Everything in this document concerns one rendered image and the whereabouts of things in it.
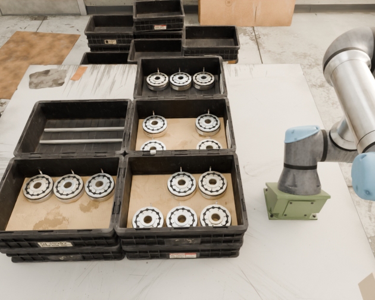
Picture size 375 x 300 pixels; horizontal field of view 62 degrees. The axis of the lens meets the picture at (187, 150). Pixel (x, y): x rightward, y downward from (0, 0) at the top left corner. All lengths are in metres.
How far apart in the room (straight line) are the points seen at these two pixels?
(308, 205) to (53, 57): 2.91
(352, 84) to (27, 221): 1.04
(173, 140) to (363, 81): 0.80
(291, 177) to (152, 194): 0.49
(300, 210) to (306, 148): 0.24
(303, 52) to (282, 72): 1.59
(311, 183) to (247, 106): 0.64
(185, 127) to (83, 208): 0.52
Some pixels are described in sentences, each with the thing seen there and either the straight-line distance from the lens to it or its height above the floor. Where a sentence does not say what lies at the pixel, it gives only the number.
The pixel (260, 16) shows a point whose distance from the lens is 3.82.
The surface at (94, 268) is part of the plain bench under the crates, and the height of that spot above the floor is 0.70.
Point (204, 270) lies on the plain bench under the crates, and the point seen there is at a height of 0.70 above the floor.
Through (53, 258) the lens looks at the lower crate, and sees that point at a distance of 1.22.
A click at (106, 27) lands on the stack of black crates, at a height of 0.38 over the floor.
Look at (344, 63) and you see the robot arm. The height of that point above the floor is 1.39.
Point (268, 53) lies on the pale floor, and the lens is 3.40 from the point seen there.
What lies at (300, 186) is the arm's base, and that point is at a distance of 1.15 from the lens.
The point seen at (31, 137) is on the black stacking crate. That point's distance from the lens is 1.38.
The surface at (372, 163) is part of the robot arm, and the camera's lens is 0.54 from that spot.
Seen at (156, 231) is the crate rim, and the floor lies 0.93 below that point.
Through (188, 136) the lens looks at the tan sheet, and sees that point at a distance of 1.30.
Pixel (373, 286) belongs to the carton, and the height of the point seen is 1.11.
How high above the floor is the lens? 1.79
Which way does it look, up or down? 50 degrees down
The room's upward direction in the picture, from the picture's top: 1 degrees counter-clockwise
